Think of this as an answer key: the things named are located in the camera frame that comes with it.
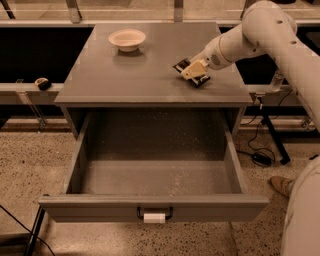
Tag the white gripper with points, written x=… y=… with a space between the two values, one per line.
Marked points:
x=211 y=58

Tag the black rxbar chocolate bar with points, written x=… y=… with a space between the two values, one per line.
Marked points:
x=196 y=82

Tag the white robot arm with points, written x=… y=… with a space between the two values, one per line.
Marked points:
x=267 y=29

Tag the grey drawer cabinet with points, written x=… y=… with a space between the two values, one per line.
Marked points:
x=104 y=77

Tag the open grey top drawer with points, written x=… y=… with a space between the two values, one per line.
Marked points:
x=154 y=159

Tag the white paper bowl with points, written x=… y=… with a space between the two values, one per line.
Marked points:
x=127 y=40

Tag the clear plastic water bottle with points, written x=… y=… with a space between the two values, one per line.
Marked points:
x=277 y=81

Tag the black stand leg right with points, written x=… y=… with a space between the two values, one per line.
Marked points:
x=285 y=157

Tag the tan shoe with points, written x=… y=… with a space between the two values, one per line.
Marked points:
x=282 y=185

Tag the black yellow tape measure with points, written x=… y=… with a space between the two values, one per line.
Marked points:
x=43 y=84

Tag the black tripod leg left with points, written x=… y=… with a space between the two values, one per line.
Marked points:
x=34 y=235

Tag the black drawer handle white grip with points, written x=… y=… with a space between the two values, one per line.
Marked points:
x=154 y=215

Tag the grey metal rail shelf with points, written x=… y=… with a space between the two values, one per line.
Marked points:
x=10 y=93

